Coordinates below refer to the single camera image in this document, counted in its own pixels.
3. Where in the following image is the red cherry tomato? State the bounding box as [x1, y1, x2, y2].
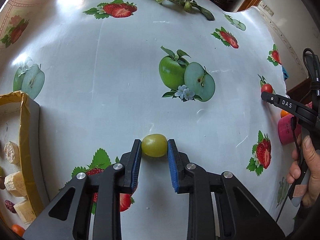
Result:
[261, 83, 273, 93]

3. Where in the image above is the green grape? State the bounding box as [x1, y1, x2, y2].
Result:
[142, 134, 168, 158]
[0, 167, 4, 177]

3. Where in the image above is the person right hand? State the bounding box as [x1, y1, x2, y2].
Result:
[286, 135, 320, 207]

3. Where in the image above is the small orange fruit by bottle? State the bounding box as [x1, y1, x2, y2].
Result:
[280, 110, 289, 118]

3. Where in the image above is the pink cylindrical bottle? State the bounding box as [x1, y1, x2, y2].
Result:
[278, 110, 294, 145]

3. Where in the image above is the pale cake block near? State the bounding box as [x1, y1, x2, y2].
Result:
[14, 199, 36, 225]

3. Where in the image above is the pale cake block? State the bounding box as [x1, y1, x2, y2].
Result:
[14, 199, 36, 225]
[4, 171, 27, 197]

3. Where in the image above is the pale cake block middle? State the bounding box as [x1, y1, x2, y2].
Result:
[4, 171, 27, 197]

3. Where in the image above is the beige cake chunk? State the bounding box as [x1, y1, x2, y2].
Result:
[4, 141, 20, 165]

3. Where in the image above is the small tangerine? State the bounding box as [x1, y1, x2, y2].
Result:
[11, 224, 25, 237]

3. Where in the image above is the dried red jujube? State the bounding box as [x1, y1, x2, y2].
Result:
[4, 200, 17, 213]

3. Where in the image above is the shallow tray with yellow tape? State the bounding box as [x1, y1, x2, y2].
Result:
[1, 91, 49, 229]

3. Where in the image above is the fruit print tablecloth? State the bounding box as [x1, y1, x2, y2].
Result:
[1, 0, 297, 234]

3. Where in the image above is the green grape in tray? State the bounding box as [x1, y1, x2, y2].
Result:
[0, 167, 4, 177]

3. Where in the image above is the brown longan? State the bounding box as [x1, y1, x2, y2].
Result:
[0, 177, 5, 190]

